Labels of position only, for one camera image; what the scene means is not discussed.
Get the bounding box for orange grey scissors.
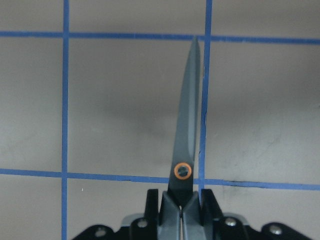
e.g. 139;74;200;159
157;37;204;240

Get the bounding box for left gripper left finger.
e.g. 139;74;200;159
74;189;159;240

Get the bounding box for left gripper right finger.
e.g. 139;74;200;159
201;189;309;240

